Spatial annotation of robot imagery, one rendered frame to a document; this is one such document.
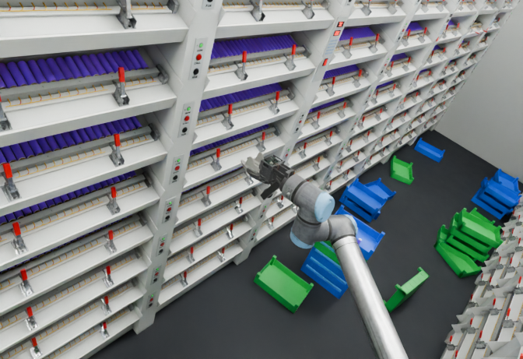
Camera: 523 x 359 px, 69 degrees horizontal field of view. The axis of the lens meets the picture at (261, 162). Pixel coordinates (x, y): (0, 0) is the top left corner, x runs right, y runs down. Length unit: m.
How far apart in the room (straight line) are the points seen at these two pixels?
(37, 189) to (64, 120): 0.21
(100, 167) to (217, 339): 1.30
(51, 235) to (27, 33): 0.59
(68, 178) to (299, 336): 1.61
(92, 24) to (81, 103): 0.20
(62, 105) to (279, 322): 1.71
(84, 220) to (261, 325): 1.31
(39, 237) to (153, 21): 0.66
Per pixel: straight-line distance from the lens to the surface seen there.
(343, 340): 2.41
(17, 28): 0.85
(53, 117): 0.96
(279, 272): 2.48
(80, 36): 0.87
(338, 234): 1.35
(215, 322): 2.20
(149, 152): 1.19
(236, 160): 1.57
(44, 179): 1.09
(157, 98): 1.07
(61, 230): 1.23
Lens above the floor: 1.90
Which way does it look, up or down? 36 degrees down
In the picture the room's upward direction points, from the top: 20 degrees clockwise
